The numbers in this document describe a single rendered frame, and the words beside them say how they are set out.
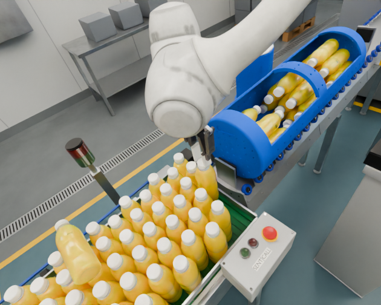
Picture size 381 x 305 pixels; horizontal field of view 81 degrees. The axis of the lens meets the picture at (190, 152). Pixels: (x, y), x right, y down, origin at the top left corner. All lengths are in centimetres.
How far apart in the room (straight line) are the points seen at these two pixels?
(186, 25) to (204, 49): 13
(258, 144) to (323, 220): 134
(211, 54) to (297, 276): 164
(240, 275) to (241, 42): 52
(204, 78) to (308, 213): 179
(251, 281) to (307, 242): 130
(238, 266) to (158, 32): 56
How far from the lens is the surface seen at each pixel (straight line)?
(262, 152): 79
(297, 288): 180
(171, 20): 46
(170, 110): 30
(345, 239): 146
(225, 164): 88
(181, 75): 32
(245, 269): 65
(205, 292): 85
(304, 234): 194
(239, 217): 93
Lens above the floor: 172
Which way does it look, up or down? 45 degrees down
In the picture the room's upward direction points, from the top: 15 degrees counter-clockwise
